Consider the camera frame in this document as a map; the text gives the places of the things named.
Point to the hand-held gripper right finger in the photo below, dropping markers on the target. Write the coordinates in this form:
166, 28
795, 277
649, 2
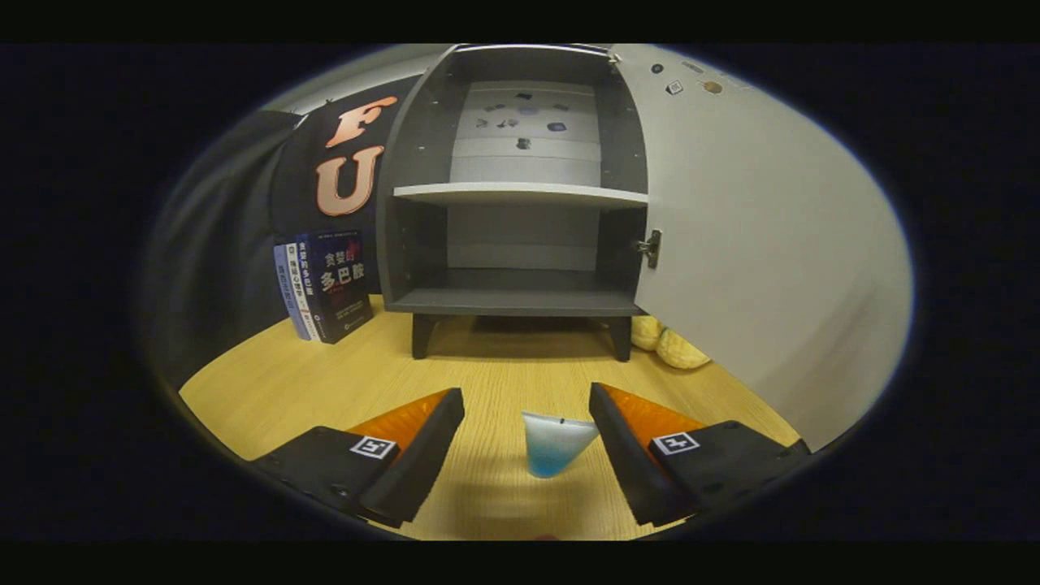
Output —
630, 459

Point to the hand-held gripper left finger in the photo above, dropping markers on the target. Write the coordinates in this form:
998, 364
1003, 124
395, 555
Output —
418, 463

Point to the blue and white tube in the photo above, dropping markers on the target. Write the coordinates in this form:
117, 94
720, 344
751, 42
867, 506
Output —
552, 447

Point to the yellow plush toy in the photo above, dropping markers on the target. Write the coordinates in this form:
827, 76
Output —
678, 349

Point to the grey cabinet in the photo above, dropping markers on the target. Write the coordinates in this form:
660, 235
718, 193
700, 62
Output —
512, 301

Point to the light blue book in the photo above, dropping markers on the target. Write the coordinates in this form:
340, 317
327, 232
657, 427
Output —
284, 284

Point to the white cabinet shelf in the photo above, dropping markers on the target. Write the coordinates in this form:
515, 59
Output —
520, 195

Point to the black backdrop cloth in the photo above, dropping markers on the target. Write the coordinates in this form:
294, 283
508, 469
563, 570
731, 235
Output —
219, 244

